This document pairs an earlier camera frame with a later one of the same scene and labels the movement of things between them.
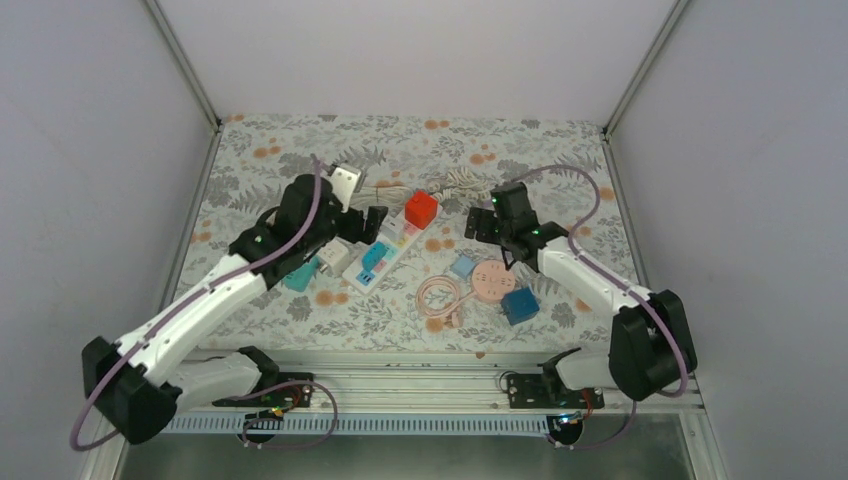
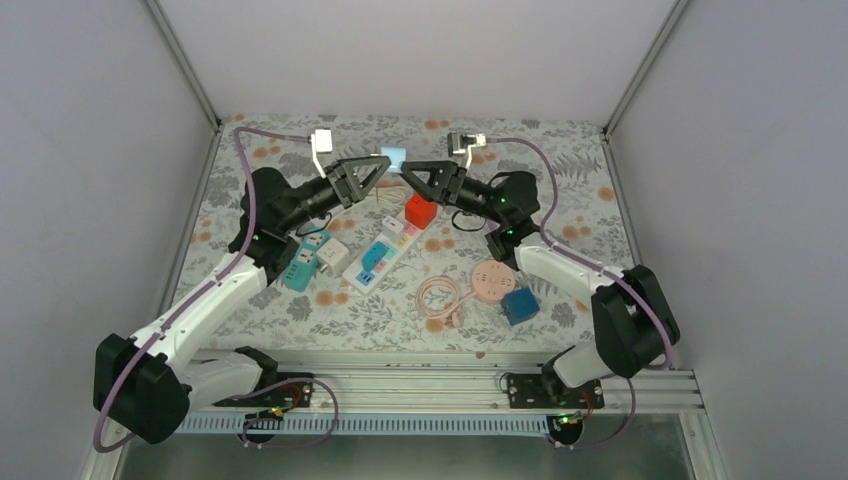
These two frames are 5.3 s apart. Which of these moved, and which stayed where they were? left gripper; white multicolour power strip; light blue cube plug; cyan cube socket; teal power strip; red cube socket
Moved: light blue cube plug; left gripper
Stayed: cyan cube socket; white multicolour power strip; teal power strip; red cube socket
